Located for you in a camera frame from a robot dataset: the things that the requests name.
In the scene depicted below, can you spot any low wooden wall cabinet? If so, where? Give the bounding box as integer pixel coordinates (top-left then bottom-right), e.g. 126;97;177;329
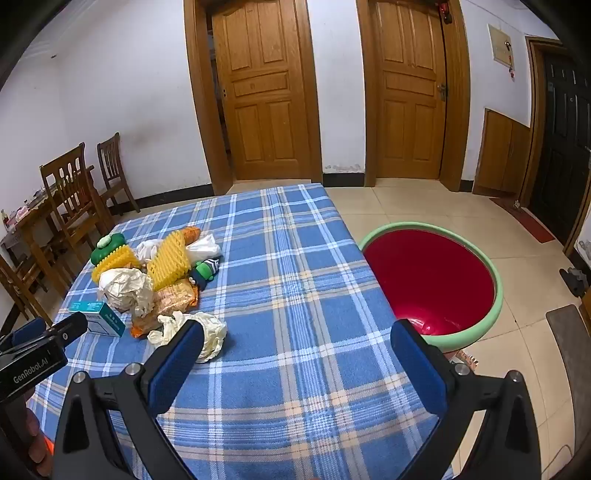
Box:
473;107;531;197

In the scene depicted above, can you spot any teal and white small box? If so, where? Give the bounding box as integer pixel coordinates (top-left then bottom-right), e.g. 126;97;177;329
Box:
68;301;125;337

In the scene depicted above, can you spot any wooden dining chair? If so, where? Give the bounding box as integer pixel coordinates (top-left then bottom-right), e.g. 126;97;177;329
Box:
96;132;140;215
39;142;112;264
0;251;54;333

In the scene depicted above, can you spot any pile of tabletop clutter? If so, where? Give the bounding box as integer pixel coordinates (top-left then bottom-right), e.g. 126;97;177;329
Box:
0;182;51;229

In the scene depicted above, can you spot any orange snack packet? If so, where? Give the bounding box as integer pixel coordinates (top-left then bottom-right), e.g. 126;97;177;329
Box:
130;282;200;341

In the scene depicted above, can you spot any green striped sock doll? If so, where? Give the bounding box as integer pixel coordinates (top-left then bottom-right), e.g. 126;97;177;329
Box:
189;258;221;291

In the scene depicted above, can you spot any wooden door with metal handle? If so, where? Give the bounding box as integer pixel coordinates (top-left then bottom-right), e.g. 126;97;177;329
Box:
369;0;448;181

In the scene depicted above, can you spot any yellow knobby plush toy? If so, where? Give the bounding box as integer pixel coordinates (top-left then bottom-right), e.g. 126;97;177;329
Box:
147;231;191;291

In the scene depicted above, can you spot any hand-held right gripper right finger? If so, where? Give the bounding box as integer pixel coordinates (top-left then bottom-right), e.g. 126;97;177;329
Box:
390;318;543;480

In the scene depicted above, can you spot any clear plastic bag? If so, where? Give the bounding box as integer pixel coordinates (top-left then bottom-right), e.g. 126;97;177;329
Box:
135;239;162;264

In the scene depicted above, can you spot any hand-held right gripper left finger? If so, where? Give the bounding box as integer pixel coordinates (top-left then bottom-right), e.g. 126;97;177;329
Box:
51;318;206;480

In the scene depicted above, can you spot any white plastic bag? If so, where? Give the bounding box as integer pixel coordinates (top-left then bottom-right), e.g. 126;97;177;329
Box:
185;234;222;261

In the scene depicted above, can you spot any red door mat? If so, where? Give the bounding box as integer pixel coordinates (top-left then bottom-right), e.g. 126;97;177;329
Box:
489;197;556;244

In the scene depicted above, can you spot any black metal door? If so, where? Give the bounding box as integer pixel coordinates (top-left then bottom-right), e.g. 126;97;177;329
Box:
531;46;591;245

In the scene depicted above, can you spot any grey floor mat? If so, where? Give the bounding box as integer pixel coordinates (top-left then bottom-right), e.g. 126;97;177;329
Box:
546;305;591;409

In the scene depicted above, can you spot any green plush toy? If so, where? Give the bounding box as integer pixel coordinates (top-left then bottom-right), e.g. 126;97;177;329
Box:
90;233;126;267

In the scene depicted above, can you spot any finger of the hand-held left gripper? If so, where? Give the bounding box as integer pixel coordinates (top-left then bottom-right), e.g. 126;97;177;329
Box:
0;318;49;355
46;312;88;347

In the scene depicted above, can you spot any beige wall meter box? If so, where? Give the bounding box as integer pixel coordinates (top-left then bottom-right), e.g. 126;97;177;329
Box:
488;24;516;65

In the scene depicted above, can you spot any blue plaid blanket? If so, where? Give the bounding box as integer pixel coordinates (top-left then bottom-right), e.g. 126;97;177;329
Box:
28;182;455;480

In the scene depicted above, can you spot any red basin with green rim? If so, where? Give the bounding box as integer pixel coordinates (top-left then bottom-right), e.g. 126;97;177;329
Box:
358;222;504;354

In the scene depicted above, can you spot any crumpled cream rubber glove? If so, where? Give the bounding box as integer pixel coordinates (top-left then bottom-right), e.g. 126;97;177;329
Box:
148;311;228;364

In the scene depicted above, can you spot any wooden frame of black door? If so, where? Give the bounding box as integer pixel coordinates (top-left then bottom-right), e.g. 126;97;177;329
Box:
517;36;591;252

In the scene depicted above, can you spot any person's left hand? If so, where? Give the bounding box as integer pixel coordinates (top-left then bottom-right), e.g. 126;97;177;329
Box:
20;407;53;477

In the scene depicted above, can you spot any crumpled white paper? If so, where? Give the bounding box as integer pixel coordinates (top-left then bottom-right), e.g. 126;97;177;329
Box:
98;268;154;317

